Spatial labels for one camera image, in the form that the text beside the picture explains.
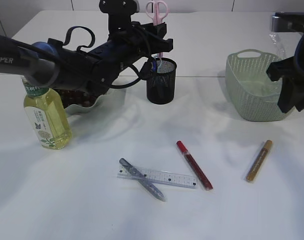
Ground clear plastic sheet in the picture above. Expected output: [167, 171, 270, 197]
[252, 32, 287, 101]

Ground blue scissors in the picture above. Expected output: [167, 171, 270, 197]
[151, 58, 158, 73]

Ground gold glitter pen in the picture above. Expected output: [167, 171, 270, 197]
[246, 140, 273, 183]

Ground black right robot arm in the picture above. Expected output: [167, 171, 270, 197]
[266, 34, 304, 113]

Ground purple grape bunch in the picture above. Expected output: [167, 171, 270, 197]
[54, 89, 98, 108]

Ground black mesh pen holder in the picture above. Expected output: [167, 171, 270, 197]
[146, 57, 177, 105]

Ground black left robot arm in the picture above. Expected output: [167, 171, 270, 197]
[0, 21, 173, 95]

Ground pink scissors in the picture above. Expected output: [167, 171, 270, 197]
[145, 0, 170, 73]

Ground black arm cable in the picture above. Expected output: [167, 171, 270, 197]
[6, 24, 165, 91]

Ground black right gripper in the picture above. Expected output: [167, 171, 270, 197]
[267, 37, 304, 114]

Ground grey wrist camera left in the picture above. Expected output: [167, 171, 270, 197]
[98, 0, 140, 36]

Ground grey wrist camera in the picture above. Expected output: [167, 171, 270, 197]
[270, 12, 304, 33]
[98, 0, 140, 36]

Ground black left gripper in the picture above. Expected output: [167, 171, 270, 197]
[108, 21, 173, 64]

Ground grey glitter pen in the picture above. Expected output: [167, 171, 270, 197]
[119, 158, 166, 202]

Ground green woven plastic basket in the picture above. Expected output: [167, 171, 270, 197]
[225, 49, 294, 122]

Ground green tea bottle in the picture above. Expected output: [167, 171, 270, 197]
[21, 76, 72, 150]

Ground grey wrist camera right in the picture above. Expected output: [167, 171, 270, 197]
[270, 12, 304, 33]

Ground clear plastic ruler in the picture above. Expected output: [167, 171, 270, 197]
[117, 166, 198, 189]

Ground red glitter pen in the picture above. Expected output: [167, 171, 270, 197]
[176, 140, 213, 191]

